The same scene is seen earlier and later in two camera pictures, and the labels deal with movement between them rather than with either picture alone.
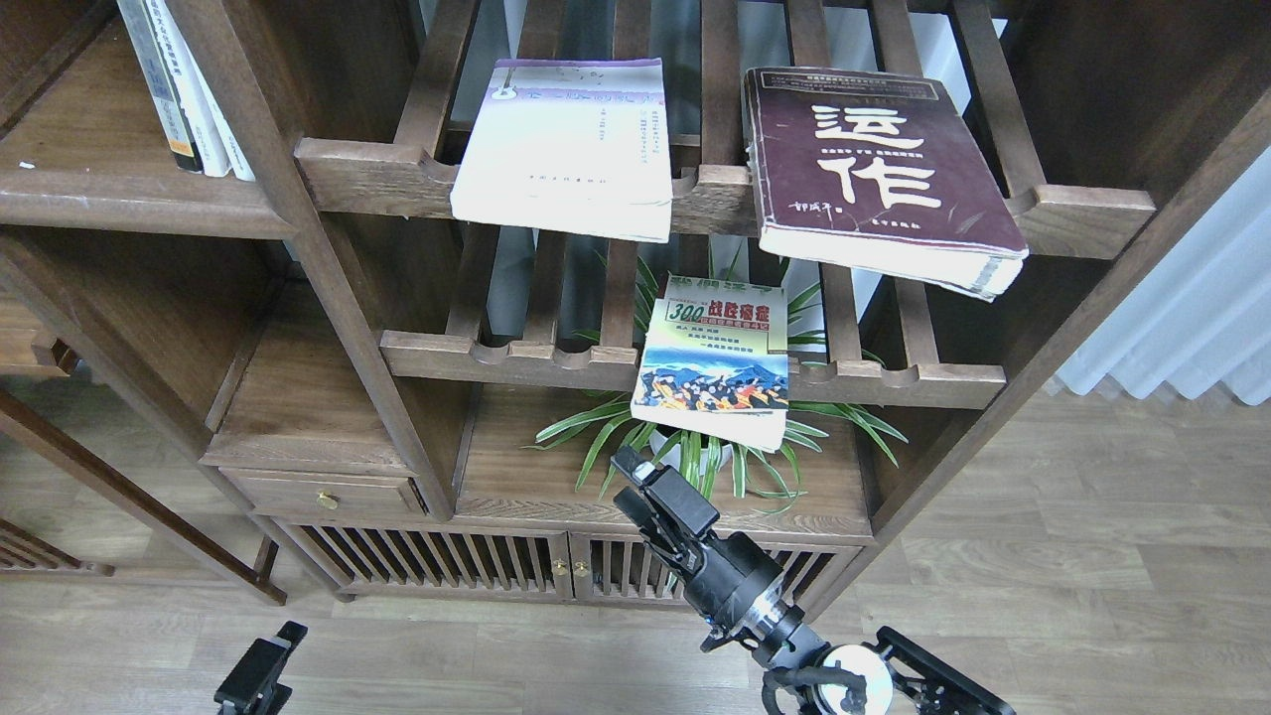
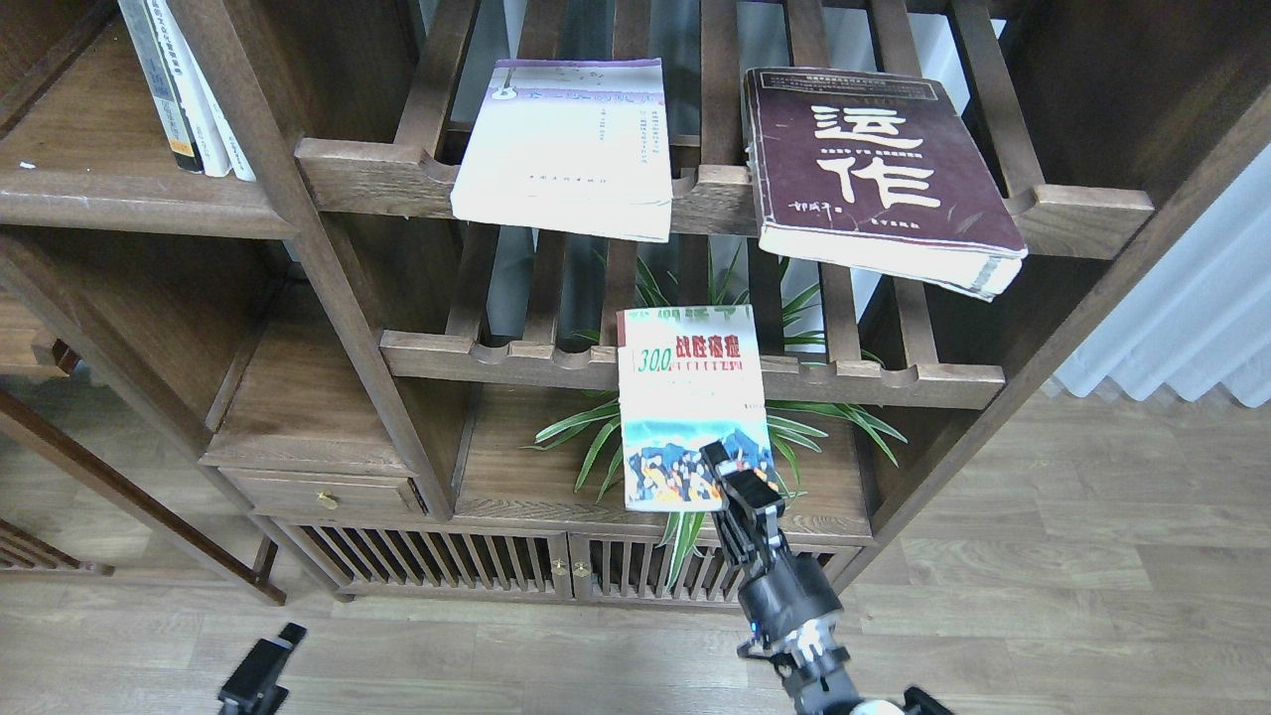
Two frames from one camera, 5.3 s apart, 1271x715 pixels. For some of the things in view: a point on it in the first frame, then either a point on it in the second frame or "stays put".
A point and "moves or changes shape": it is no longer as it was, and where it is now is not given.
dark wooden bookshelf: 444,300 stays put
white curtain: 1202,319 stays put
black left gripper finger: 252,686 stays put
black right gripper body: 729,582 -> 785,593
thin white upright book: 233,154 stays put
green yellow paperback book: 715,361 moves or changes shape
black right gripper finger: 652,530 -> 724,521
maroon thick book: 884,172 stays put
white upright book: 192,90 stays put
